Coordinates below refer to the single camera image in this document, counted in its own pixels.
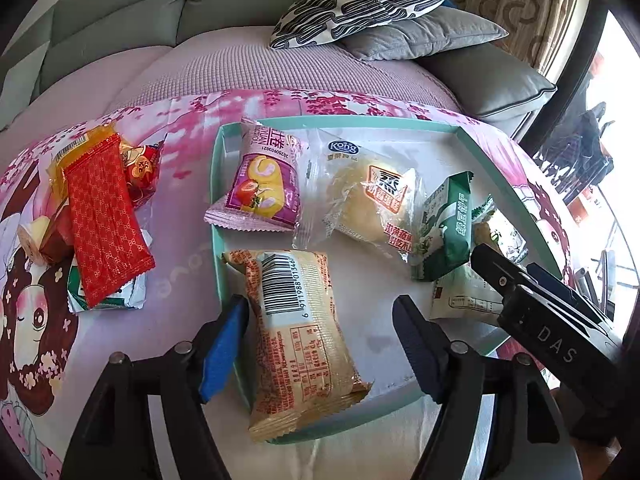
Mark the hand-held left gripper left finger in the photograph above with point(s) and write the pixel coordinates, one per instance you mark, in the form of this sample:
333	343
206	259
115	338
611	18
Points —
225	345

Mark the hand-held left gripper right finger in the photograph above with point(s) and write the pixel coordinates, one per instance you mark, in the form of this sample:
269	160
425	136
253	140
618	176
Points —
420	355

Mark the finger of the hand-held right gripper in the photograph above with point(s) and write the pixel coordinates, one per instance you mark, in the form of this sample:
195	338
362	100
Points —
565	295
495	267

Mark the clear green-edged cookie packet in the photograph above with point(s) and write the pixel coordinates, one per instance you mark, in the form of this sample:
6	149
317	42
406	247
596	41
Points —
505	232

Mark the cream white snack packet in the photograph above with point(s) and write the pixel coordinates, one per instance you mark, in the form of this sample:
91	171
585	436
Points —
460	292

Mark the teal shallow cardboard box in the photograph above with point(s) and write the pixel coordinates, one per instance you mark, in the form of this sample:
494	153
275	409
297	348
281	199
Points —
380	310

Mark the green white snack packet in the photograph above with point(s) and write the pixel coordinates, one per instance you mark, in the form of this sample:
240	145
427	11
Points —
127	295
445	225

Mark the beige bread packet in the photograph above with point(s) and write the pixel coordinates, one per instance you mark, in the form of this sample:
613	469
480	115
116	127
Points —
300	340

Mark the clear steamed cake packet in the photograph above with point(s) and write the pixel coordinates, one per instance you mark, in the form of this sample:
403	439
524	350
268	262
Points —
370	200

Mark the purple swiss roll packet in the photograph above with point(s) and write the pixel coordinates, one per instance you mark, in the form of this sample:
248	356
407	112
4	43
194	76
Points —
265	185

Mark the red patterned snack packet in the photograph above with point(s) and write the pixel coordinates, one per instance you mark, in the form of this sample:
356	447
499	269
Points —
105	230

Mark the red festive snack packet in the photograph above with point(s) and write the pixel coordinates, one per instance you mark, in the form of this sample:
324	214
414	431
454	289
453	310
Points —
142	175

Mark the small orange pastry packet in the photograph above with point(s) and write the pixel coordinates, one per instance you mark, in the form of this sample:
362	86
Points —
57	235

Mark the orange translucent snack packet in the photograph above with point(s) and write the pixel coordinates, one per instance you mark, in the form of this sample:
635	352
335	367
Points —
87	142

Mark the pink printed blanket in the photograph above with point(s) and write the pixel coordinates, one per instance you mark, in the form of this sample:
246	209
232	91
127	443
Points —
185	270

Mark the black chair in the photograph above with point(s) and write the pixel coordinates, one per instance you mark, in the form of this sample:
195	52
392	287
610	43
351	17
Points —
590	145

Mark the grey pillow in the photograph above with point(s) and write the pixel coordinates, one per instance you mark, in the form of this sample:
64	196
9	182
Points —
430	35

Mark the patterned beige curtain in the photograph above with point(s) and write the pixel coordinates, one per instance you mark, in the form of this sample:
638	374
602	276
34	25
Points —
520	5

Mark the pink waffle sofa cover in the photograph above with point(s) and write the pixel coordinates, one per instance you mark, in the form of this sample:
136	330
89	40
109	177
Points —
280	65

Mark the black white patterned pillow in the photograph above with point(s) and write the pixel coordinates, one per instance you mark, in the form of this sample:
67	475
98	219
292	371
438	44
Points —
365	2

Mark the grey sofa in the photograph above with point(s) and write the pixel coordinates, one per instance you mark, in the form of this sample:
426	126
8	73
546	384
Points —
200	5

